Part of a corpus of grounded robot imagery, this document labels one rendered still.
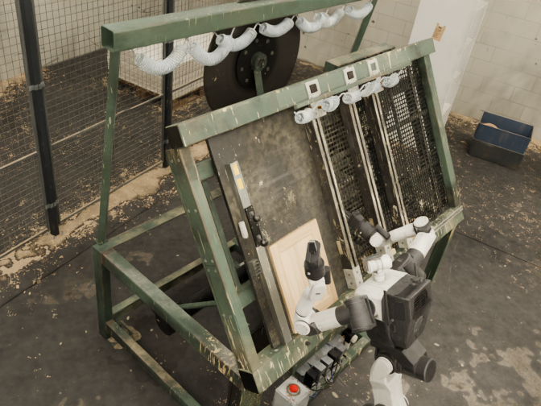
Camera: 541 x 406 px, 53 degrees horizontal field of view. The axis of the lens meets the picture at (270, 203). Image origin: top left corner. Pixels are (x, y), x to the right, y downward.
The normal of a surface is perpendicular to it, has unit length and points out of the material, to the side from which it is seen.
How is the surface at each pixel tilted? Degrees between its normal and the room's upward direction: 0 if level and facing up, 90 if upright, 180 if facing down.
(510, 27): 90
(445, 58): 90
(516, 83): 90
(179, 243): 0
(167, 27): 90
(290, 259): 58
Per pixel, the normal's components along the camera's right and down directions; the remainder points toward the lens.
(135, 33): 0.73, 0.47
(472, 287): 0.13, -0.81
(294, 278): 0.69, -0.03
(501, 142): -0.44, 0.48
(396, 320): -0.67, 0.36
